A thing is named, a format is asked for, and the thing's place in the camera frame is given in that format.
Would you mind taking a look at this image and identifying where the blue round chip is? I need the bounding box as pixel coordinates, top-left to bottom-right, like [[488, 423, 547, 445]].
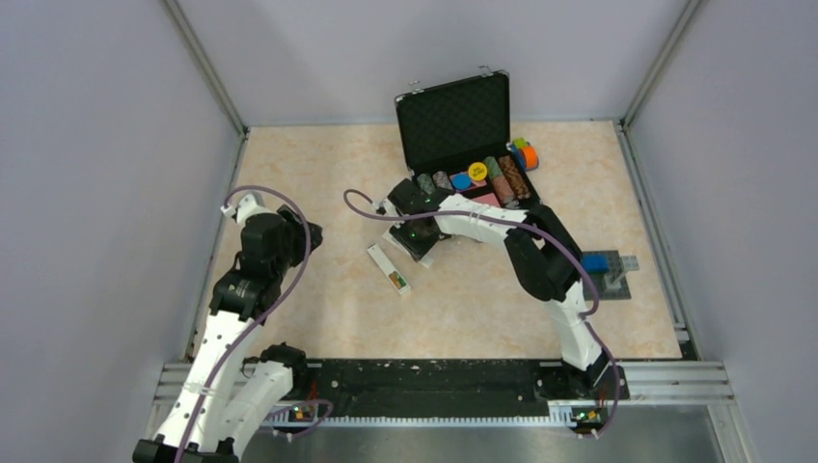
[[450, 173, 474, 192]]

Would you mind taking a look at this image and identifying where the pink card deck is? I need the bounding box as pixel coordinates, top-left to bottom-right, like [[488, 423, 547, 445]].
[[474, 193, 503, 207]]

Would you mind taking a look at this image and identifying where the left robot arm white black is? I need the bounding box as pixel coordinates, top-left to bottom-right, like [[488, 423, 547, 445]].
[[132, 196, 322, 462]]

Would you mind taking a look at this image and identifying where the grey lego baseplate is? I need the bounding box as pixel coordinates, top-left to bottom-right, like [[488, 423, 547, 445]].
[[582, 250, 640, 300]]

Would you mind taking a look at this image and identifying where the blue lego brick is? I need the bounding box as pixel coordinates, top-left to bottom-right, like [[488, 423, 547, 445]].
[[581, 255, 610, 275]]

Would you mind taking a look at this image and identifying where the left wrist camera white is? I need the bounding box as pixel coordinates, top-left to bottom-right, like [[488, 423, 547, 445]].
[[220, 192, 271, 227]]

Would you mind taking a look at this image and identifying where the black poker chip case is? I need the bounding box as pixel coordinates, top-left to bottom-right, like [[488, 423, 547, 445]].
[[394, 69, 513, 180]]

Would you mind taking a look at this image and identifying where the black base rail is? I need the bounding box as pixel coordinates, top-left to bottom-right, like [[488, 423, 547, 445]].
[[285, 359, 631, 419]]

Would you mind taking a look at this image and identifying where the yellow big blind chip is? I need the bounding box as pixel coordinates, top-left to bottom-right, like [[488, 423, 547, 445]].
[[467, 162, 488, 182]]

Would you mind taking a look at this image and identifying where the green battery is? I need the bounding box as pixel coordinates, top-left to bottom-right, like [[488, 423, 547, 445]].
[[391, 271, 407, 287]]

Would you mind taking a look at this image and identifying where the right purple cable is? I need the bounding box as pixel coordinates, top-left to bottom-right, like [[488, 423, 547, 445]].
[[342, 188, 622, 439]]

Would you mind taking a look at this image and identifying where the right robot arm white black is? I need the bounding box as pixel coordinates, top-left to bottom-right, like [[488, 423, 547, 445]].
[[375, 179, 612, 397]]

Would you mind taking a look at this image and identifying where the green toy block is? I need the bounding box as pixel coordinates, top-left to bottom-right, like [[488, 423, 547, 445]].
[[513, 137, 531, 150]]

